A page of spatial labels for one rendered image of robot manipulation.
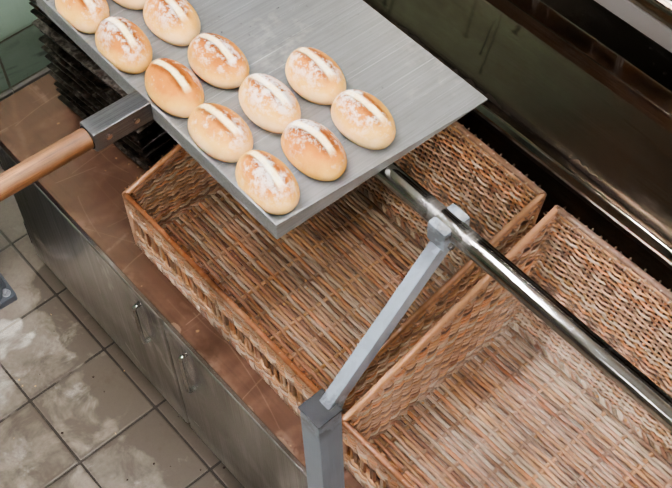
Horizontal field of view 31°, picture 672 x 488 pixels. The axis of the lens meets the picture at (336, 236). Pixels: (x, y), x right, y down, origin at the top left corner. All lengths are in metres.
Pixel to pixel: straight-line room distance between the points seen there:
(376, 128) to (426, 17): 0.49
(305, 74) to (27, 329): 1.46
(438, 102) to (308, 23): 0.23
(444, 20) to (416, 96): 0.36
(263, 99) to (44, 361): 1.41
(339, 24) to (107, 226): 0.75
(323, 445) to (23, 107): 1.14
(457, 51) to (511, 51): 0.11
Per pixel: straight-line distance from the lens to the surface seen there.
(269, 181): 1.45
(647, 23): 1.39
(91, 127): 1.56
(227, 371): 2.06
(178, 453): 2.65
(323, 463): 1.68
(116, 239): 2.25
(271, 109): 1.54
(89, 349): 2.82
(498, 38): 1.89
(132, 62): 1.64
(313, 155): 1.48
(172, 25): 1.67
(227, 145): 1.51
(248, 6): 1.74
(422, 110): 1.59
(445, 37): 1.96
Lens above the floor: 2.36
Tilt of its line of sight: 54 degrees down
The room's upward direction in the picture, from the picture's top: 2 degrees counter-clockwise
